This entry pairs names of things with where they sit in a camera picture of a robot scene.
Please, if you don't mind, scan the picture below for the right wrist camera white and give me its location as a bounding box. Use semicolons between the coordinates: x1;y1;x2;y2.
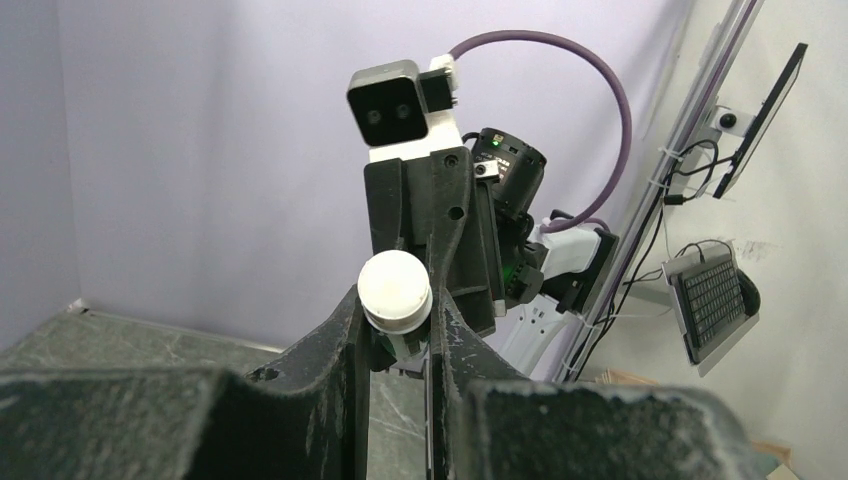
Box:
346;54;463;163

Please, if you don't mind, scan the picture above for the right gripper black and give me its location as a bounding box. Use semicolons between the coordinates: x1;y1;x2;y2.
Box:
363;146;549;337

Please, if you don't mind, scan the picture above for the white glue stick cap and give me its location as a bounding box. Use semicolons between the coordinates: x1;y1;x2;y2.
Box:
356;250;433;335

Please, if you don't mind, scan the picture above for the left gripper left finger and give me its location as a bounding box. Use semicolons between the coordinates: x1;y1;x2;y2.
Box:
1;290;370;479

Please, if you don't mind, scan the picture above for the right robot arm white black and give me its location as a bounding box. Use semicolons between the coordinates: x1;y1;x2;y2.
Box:
365;128;618;374

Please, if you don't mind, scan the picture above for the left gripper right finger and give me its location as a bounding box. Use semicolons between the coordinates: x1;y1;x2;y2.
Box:
428;290;760;479

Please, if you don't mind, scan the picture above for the wall mounted monitor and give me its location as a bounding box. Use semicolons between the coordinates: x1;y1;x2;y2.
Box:
713;43;808;199

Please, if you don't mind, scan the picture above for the black keyboard on tray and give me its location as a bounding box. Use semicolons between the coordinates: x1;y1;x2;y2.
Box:
662;239;761;377

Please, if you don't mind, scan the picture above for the green white glue stick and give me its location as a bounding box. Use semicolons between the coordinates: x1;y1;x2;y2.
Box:
375;320;430;380

